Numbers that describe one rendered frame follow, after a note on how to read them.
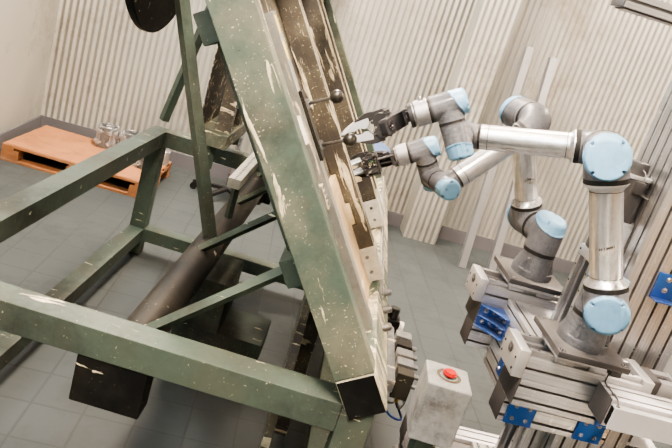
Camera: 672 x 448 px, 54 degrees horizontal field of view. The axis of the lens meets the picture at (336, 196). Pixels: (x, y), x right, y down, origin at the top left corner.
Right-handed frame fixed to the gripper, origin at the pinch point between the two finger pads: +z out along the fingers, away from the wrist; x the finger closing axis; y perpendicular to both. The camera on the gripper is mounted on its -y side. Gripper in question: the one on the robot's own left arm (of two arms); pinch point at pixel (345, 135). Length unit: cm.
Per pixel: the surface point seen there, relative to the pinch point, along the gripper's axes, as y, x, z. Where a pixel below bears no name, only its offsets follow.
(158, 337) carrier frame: -26, -35, 62
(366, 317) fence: -6, -53, 9
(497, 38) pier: 373, -17, -100
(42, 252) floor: 149, -39, 198
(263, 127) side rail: -30.7, 12.1, 14.5
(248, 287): -20.3, -29.3, 34.9
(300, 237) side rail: -30.7, -16.4, 14.5
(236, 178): 60, -14, 52
